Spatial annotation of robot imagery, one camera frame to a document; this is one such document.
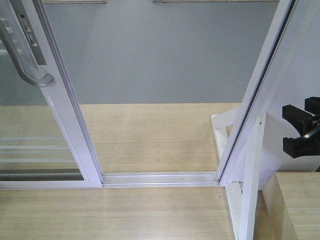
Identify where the white door jamb frame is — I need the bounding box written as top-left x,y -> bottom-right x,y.
212,0 -> 320,187

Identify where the white triangular support bracket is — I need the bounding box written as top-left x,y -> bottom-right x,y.
211,107 -> 266,240

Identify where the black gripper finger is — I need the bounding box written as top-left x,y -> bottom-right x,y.
282,131 -> 320,158
282,104 -> 318,135

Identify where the aluminium floor door track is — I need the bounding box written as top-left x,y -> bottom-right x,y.
102,171 -> 219,189

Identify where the silver door handle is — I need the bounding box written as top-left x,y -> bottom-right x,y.
0,20 -> 55,88

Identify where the white framed sliding glass door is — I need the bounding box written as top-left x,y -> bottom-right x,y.
0,0 -> 103,190

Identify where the white panel wall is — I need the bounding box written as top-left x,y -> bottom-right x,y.
259,0 -> 320,190

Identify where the light wooden box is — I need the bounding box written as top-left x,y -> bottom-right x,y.
262,172 -> 320,240

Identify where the silver door lock plate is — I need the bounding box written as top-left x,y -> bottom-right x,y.
17,13 -> 47,66

